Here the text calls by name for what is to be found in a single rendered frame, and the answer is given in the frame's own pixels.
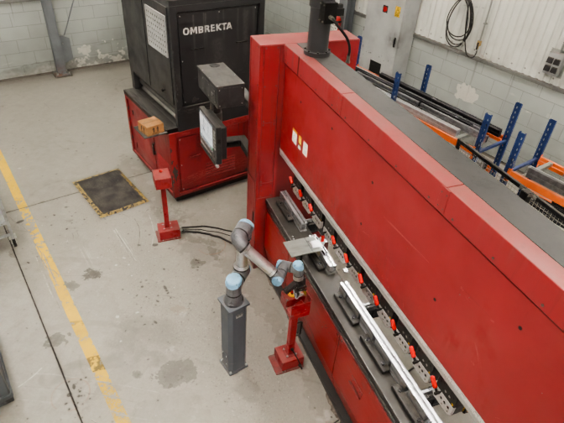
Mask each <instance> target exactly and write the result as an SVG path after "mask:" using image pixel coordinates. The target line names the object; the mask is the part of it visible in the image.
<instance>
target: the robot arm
mask: <svg viewBox="0 0 564 423"><path fill-rule="evenodd" d="M253 230H254V224H253V223H252V222H251V221H250V220H248V219H245V218H244V219H241V220H240V221H239V222H238V224H237V226H236V227H235V228H234V229H233V231H232V233H231V241H232V245H233V246H234V247H235V249H236V250H237V253H236V262H235V263H234V264H233V271H232V273H231V274H229V275H228V276H227V277H226V281H225V284H226V294H225V295H224V297H223V302H224V304H225V306H227V307H229V308H238V307H239V306H241V305H242V304H243V301H244V298H243V294H242V286H243V284H244V282H245V280H246V278H247V277H248V275H249V274H250V271H251V267H250V265H249V263H248V258H249V259H250V260H251V261H252V262H253V263H254V264H256V265H257V266H258V267H259V268H260V269H262V270H263V271H264V272H265V273H266V274H267V275H268V276H269V277H270V278H271V279H272V284H273V285H275V286H281V285H282V283H283V282H284V279H285V276H286V275H287V273H288V272H289V273H293V281H292V282H291V283H290V284H289V285H287V286H286V287H285V288H283V291H284V292H285V293H286V294H289V293H290V292H291V291H292V290H293V292H294V296H295V298H296V299H298V298H299V297H301V296H303V294H301V291H306V290H305V287H306V277H305V276H304V264H303V262H302V261H300V260H296V261H294V262H289V261H285V260H280V259H279V260H278V261H277V264H276V268H275V267H274V266H273V265H272V264H271V263H270V262H269V261H268V260H267V259H266V258H265V257H263V256H262V255H261V254H260V253H259V252H258V251H257V250H255V249H254V248H253V247H252V246H251V245H250V242H249V241H250V240H251V239H252V232H253Z"/></svg>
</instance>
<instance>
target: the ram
mask: <svg viewBox="0 0 564 423"><path fill-rule="evenodd" d="M293 128H294V130H295V131H296V132H297V140H296V145H295V143H294V142H293V141H292V136H293ZM299 135H300V136H301V145H300V144H299ZM303 141H305V142H306V143H307V145H308V150H307V157H305V156H304V155H303V154H302V150H303ZM298 144H299V145H300V150H299V149H298ZM280 148H281V150H282V151H283V152H284V154H285V155H286V157H287V158H288V159H289V161H290V162H291V164H292V165H293V166H294V167H295V168H296V170H297V171H298V172H299V174H300V176H301V177H302V178H303V180H304V181H305V182H306V184H307V185H308V186H309V187H310V188H311V190H312V191H313V193H314V194H315V195H316V197H317V198H318V200H319V201H320V202H321V204H322V205H323V206H324V207H325V208H326V210H327V211H328V213H329V214H330V216H331V217H332V219H333V220H334V221H335V223H336V224H337V225H338V226H339V227H340V229H341V230H342V232H343V233H344V234H345V236H346V237H347V239H348V240H349V241H350V243H351V244H352V245H353V246H354V247H355V249H356V250H357V252H358V253H359V255H360V256H361V257H362V259H363V260H364V262H365V263H366V264H367V266H368V267H369V268H370V269H371V270H372V272H373V273H374V275H375V276H376V277H377V279H378V280H379V282H380V283H381V284H382V286H383V287H384V288H385V289H386V291H387V292H388V293H389V295H390V296H391V298H392V299H393V300H394V302H395V303H396V305H397V306H398V307H399V308H400V309H401V311H402V312H403V313H404V315H405V316H406V318H407V319H408V320H409V322H410V323H411V325H412V326H413V327H414V328H415V330H416V331H417V332H418V334H419V335H420V337H421V338H422V339H423V341H424V342H425V343H426V345H427V346H428V348H429V349H430V350H431V351H432V352H433V354H434V355H435V356H436V358H437V359H438V361H439V362H440V363H441V365H442V367H443V368H444V369H445V370H446V371H447V373H448V374H449V375H450V377H451V378H452V380H453V381H454V382H455V384H456V385H457V387H458V388H459V389H460V390H461V391H462V393H463V394H464V395H465V397H466V398H467V400H468V401H469V402H470V404H471V405H472V407H473V408H474V409H475V410H476V411H477V413H478V414H479V416H480V417H481V418H482V420H483V421H484V423H564V331H563V330H562V329H561V328H560V327H559V326H558V325H557V324H556V323H555V322H554V321H553V320H552V319H551V318H550V317H549V316H548V315H547V314H545V313H544V312H543V311H542V310H541V309H540V308H539V307H538V306H537V305H536V304H535V303H534V302H533V301H532V300H531V299H530V298H529V297H528V296H527V295H526V294H525V293H524V292H522V291H521V290H520V289H519V288H518V287H517V286H516V285H515V284H514V283H513V282H512V281H511V280H510V279H509V278H508V277H507V276H506V275H505V274H504V273H503V272H502V271H500V270H499V269H498V268H497V267H496V266H495V265H494V264H493V263H492V262H491V261H490V260H489V259H488V258H487V257H486V256H485V255H484V254H483V253H482V252H481V251H480V250H478V249H477V248H476V247H475V246H474V245H473V244H472V243H471V242H470V241H469V240H468V239H467V238H466V237H465V236H464V235H463V234H462V233H461V232H460V231H459V230H458V229H456V228H455V227H454V226H453V225H452V224H451V223H450V222H449V221H448V220H447V219H446V218H445V217H444V216H443V215H442V214H441V213H440V212H439V211H438V210H437V209H436V208H435V207H434V206H433V205H432V204H431V203H430V202H429V201H428V200H427V199H426V198H425V197H424V196H423V195H422V194H421V193H420V192H419V191H418V190H417V189H416V188H415V187H414V186H412V185H411V184H410V183H409V182H408V181H407V180H406V179H405V178H404V177H403V176H402V175H401V174H400V173H399V172H398V171H397V170H396V169H395V168H394V167H393V166H392V165H391V164H389V163H388V162H387V161H386V160H385V159H384V158H383V157H382V156H381V155H380V154H379V153H378V152H377V151H376V150H375V149H374V148H373V147H372V146H371V145H370V144H368V143H367V142H366V141H365V140H364V139H363V138H362V137H361V136H360V135H359V134H358V133H357V132H356V131H355V130H354V129H353V128H352V127H351V126H350V125H349V124H348V123H346V122H345V121H344V120H343V119H342V118H341V117H340V116H339V115H338V114H337V113H336V112H335V111H334V110H333V109H332V108H331V107H330V106H329V105H328V104H327V103H326V102H325V101H323V100H322V99H321V98H320V97H319V96H318V95H317V94H316V93H315V92H314V91H313V90H312V89H311V88H310V87H309V86H308V85H307V84H306V83H305V82H304V81H303V80H301V79H300V78H299V77H298V76H297V75H296V73H294V72H293V71H292V70H291V68H289V67H288V66H287V65H285V83H284V96H283V109H282V123H281V135H280ZM279 154H280V155H281V156H282V158H283V159H284V161H285V162H286V164H287V165H288V166H289V167H290V168H291V170H292V171H293V173H294V174H295V176H296V177H297V178H298V180H299V181H300V183H301V184H302V185H303V186H304V187H305V189H306V191H307V192H308V193H309V195H310V196H311V198H312V199H313V201H314V202H315V203H316V204H317V205H318V207H319V208H320V209H321V211H322V213H323V214H324V215H325V217H326V218H327V220H328V221H329V223H331V225H332V226H333V227H334V229H335V230H336V232H337V233H338V235H339V236H340V237H341V239H342V240H343V242H344V243H345V244H346V245H347V247H348V248H349V249H350V251H351V252H352V254H353V255H354V257H355V258H356V259H357V261H358V262H359V263H360V264H361V266H362V267H363V269H364V270H365V272H366V273H367V274H368V276H369V277H370V279H371V280H372V281H373V282H374V284H375V285H376V286H377V288H378V289H379V291H380V292H381V294H382V295H383V296H384V298H385V299H386V300H387V301H388V303H389V304H390V306H391V307H392V308H393V310H394V311H395V313H396V314H397V316H398V317H399V318H400V320H402V322H403V323H404V325H405V326H406V328H407V329H408V330H409V332H410V334H411V335H412V336H413V338H414V339H415V340H416V341H417V342H418V344H419V345H420V347H421V348H422V350H423V351H424V352H425V354H426V356H427V357H428V358H429V359H430V360H431V362H432V363H433V365H434V366H435V367H436V369H437V370H438V372H439V373H440V375H441V376H442V377H443V378H444V379H445V381H446V382H447V384H448V385H449V387H450V388H451V389H452V391H453V392H454V394H455V395H456V397H458V399H459V400H460V401H461V403H462V405H463V406H464V407H465V409H466V410H467V412H468V413H469V414H470V416H471V417H472V418H473V419H474V421H475V422H476V423H480V422H479V421H478V419H477V418H476V417H475V415H474V414H473V412H472V411H471V410H470V409H469V408H468V406H467V405H466V403H465V402H464V401H463V399H462V397H461V396H460V395H459V393H458V392H457V391H456V390H455V389H454V387H453V386H452V384H451V383H450V381H449V380H448V379H447V377H446V376H445V374H444V373H443V372H442V371H441V369H440V368H439V367H438V365H437V364H436V362H435V361H434V360H433V358H432V357H431V355H430V354H429V353H428V352H427V351H426V349H425V348H424V346H423V345H422V344H421V342H420V341H419V339H418V338H417V336H416V335H415V334H414V333H413V332H412V330H411V329H410V327H409V326H408V325H407V323H406V322H405V320H404V319H403V317H402V316H401V315H400V313H399V312H398V311H397V310H396V309H395V307H394V305H393V304H392V303H391V301H390V300H389V298H388V297H387V296H386V294H385V293H384V292H383V291H382V289H381V288H380V287H379V285H378V284H377V282H376V281H375V280H374V278H373V276H372V275H371V274H370V273H369V272H368V270H367V269H366V268H365V266H364V265H363V263H362V262H361V260H360V259H359V258H358V256H357V255H356V254H355V253H354V252H353V250H352V249H351V247H350V246H349V244H348V243H347V241H346V240H345V239H344V237H343V236H342V235H341V233H340V232H339V231H338V230H337V228H336V227H335V225H334V224H333V223H332V221H331V220H330V218H329V217H328V215H327V214H326V213H325V212H324V211H323V209H322V208H321V206H320V205H319V204H318V202H317V201H316V199H315V198H314V196H313V195H312V194H311V193H310V192H309V190H308V189H307V188H306V186H305V184H304V183H303V182H302V180H301V179H300V177H299V176H298V175H297V174H296V173H295V171H294V170H293V168H292V167H291V166H290V164H289V163H288V161H287V160H286V159H285V157H284V156H283V155H282V153H281V152H279Z"/></svg>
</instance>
